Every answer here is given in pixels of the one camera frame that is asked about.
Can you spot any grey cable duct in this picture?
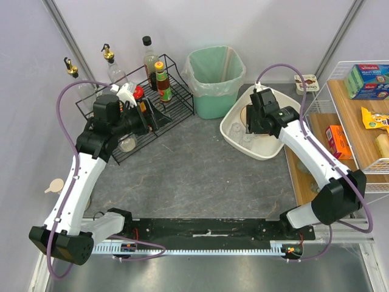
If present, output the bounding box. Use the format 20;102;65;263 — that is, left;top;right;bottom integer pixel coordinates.
92;240;300;256

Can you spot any black wire rack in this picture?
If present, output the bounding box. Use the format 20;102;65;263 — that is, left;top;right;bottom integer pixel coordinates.
75;54;195;165

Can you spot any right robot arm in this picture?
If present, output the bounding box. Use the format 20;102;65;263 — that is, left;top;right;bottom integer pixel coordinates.
246;88;367;230

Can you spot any beige pump soap bottle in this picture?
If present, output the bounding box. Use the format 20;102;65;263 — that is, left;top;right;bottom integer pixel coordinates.
44;178;92;211

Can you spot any clear trash bag liner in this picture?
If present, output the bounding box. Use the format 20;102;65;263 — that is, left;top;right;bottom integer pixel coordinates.
182;46;246;97

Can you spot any chocolate pudding cup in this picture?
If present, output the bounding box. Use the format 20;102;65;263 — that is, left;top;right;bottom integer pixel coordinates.
294;74;320;96

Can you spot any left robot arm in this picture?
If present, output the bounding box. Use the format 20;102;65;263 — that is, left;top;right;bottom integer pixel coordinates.
29;94;171;265

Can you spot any dark soy sauce bottle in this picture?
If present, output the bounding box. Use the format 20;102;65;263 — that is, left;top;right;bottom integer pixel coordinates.
142;35;159;91

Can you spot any yellow snack bag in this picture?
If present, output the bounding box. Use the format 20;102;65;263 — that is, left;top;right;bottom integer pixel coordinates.
361;107;388;132

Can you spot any wide glass jar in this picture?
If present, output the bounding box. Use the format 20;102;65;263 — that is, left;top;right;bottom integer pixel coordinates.
119;134;137;153

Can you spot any purple cable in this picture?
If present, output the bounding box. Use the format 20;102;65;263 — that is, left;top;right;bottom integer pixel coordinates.
255;63;374;262
46;80;167;280

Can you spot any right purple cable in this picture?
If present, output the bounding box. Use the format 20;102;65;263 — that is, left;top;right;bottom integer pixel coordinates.
255;63;374;262

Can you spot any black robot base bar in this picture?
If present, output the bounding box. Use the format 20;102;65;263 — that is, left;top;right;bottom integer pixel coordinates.
122;218;315;248

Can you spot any red lid sauce jar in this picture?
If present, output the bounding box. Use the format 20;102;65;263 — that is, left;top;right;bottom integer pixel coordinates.
133;86;148;117

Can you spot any green sponge pack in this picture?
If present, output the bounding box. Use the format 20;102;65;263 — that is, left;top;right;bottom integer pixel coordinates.
344;64;388;100

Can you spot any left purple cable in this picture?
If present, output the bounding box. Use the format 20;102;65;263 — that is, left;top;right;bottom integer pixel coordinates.
46;80;167;280

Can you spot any orange pink box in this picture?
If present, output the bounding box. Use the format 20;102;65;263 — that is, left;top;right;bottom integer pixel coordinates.
325;125;353;160

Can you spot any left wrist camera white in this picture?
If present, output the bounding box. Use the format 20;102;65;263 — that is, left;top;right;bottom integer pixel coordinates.
110;82;137;107

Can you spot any green trash bin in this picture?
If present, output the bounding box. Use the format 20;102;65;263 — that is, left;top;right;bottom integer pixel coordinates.
182;46;246;119

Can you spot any floral ceramic plate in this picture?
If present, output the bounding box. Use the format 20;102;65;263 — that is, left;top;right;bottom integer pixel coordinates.
239;105;247;126

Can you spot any glass oil bottle gold spout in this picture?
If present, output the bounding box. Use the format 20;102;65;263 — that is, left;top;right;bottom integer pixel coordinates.
101;43;128;86

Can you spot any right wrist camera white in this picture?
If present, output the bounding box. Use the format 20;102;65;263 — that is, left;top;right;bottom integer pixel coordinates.
253;82;274;94

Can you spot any clear plastic cup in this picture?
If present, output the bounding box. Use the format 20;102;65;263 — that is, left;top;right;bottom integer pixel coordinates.
229;122;244;140
239;134;253;150

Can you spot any white wire shelf unit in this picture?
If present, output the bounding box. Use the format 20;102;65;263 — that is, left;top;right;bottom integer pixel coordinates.
303;61;388;207

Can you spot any yellow sponge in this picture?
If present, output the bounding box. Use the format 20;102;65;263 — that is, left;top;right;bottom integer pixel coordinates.
375;134;389;158

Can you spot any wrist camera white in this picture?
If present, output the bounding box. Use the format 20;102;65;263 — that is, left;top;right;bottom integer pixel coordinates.
253;82;274;94
110;82;137;107

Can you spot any yellow cap chili sauce bottle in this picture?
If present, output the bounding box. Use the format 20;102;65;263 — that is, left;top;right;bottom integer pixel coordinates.
154;61;173;103

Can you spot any white plastic basin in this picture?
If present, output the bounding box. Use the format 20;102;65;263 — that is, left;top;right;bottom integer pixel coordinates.
219;85;284;161

